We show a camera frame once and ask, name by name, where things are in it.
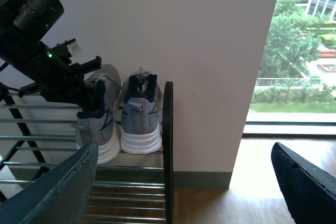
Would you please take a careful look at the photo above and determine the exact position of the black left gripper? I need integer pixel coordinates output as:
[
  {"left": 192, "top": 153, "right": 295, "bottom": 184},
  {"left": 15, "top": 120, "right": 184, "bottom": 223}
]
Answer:
[{"left": 1, "top": 0, "right": 102, "bottom": 110}]

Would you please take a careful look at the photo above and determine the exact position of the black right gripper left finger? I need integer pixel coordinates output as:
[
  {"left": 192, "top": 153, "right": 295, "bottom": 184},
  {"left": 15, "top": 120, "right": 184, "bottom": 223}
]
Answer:
[{"left": 1, "top": 140, "right": 98, "bottom": 223}]

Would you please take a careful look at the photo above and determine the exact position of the grey knit sneaker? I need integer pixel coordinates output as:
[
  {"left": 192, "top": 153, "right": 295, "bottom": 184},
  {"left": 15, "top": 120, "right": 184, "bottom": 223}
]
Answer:
[
  {"left": 72, "top": 64, "right": 121, "bottom": 165},
  {"left": 115, "top": 68, "right": 162, "bottom": 155}
]

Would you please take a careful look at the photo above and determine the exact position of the black metal shoe rack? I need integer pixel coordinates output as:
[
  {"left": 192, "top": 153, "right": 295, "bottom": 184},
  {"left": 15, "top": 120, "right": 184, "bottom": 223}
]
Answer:
[{"left": 1, "top": 82, "right": 174, "bottom": 223}]

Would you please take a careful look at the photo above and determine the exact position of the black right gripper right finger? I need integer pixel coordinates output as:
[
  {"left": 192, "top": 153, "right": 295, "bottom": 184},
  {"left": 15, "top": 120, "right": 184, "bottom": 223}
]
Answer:
[{"left": 271, "top": 142, "right": 335, "bottom": 223}]

